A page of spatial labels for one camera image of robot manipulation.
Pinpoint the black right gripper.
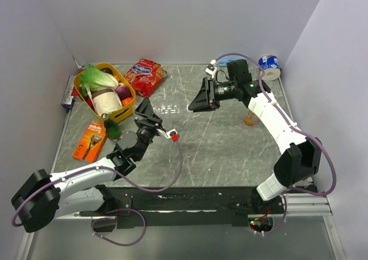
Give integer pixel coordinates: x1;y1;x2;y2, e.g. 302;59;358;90
188;76;238;112

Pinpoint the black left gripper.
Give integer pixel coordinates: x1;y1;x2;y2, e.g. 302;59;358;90
135;97;166;160

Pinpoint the orange juice plastic bottle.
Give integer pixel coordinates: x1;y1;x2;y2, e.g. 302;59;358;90
243;110;259;127

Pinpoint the clear plastic water bottle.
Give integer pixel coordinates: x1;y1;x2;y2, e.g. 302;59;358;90
154;104;181;114

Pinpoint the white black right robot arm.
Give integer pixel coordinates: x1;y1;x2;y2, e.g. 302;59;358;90
188;59;321;213

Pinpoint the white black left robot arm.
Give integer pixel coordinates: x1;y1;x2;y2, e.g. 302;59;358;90
11;97;162;233

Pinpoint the green glass bottle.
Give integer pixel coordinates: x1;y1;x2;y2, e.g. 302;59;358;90
101;113;122;142

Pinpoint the orange toy fruit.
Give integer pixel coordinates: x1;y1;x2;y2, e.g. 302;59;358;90
121;97;134;106

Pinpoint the purple toy onion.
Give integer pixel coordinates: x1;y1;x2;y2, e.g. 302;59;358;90
116;85;132;100

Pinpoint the red snack bag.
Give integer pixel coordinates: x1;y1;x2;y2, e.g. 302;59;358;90
124;59;167;97

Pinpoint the cream brown toy mushroom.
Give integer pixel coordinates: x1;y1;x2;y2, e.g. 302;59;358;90
91;89;122;116

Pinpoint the yellow plastic basket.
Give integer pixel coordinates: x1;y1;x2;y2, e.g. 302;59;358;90
74;63;136;123

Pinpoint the blue tissue pack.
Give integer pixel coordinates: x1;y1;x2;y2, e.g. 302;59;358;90
217;57;248;67

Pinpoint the orange razor package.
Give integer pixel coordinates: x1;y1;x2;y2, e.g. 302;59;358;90
72;121;107;163

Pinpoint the green toy cabbage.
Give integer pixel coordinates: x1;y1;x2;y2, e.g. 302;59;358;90
79;66;119;97

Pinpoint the blue wrapped toilet roll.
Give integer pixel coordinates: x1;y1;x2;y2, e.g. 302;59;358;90
258;55;281;81

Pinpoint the purple white box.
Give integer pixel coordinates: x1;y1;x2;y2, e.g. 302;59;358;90
61;75;75;109

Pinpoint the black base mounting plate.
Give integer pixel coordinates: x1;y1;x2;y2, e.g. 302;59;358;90
79;186;290;229

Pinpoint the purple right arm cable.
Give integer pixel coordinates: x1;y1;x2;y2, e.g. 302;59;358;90
215;52;337;235

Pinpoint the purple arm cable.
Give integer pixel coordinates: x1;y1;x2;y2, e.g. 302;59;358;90
10;139;183;246
215;52;337;235

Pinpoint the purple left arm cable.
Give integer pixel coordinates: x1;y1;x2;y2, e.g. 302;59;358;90
10;139;183;246

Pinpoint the aluminium frame rail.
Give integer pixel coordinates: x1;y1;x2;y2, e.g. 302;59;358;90
27;192;333;220

